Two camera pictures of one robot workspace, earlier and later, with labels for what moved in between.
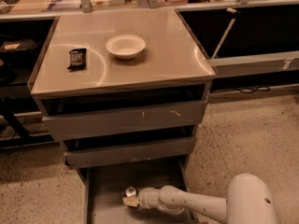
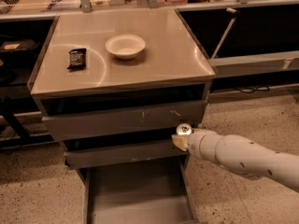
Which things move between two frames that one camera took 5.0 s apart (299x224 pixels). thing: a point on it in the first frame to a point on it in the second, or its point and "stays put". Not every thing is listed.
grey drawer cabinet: [125, 91] stays put
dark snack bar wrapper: [78, 59] stays put
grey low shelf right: [240, 65] stays put
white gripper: [144, 197] to [196, 144]
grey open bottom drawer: [105, 187] stays put
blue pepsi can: [131, 191] to [184, 129]
